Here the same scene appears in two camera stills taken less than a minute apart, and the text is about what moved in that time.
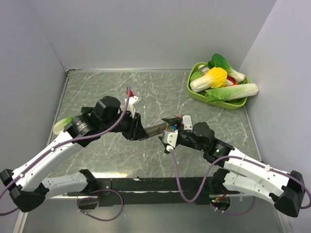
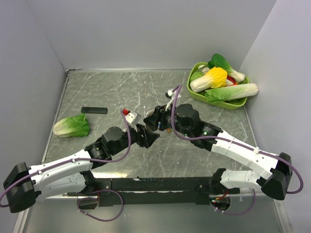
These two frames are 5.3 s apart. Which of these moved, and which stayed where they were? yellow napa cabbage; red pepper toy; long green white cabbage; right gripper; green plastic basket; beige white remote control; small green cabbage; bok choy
Moved: beige white remote control; right gripper
Stayed: bok choy; green plastic basket; red pepper toy; long green white cabbage; yellow napa cabbage; small green cabbage
